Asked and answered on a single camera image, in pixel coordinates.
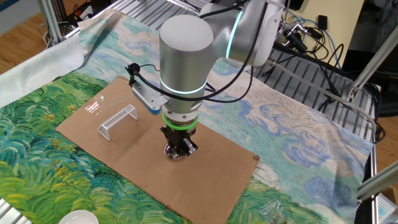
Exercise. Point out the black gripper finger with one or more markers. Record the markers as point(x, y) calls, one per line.
point(174, 146)
point(189, 147)

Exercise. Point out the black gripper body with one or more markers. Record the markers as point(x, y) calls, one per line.
point(178, 134)

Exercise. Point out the small steel plate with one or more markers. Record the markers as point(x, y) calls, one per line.
point(168, 153)

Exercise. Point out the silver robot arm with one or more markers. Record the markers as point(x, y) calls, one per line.
point(183, 56)

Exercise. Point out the brown cardboard sheet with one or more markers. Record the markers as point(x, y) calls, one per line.
point(202, 186)

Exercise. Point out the white mesh arch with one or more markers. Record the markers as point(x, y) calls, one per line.
point(118, 119)

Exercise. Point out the painted landscape tablecloth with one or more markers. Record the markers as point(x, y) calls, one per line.
point(280, 124)

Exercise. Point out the clear plastic bag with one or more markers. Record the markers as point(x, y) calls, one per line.
point(275, 213)

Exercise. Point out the white ceramic dish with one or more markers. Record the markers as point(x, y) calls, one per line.
point(79, 217)

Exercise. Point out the power strip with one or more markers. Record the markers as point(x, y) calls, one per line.
point(84, 11)

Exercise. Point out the black power adapter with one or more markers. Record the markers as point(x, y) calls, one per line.
point(322, 21)

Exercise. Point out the beige board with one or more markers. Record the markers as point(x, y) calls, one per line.
point(342, 25)

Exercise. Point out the white perforated tray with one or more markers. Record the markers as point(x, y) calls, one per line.
point(387, 208)

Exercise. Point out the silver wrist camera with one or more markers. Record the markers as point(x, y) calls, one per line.
point(149, 99)

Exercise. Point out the black camera on clamp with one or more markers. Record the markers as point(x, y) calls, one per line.
point(295, 40)

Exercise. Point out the aluminium frame post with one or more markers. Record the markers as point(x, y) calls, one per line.
point(379, 182)
point(373, 62)
point(49, 18)

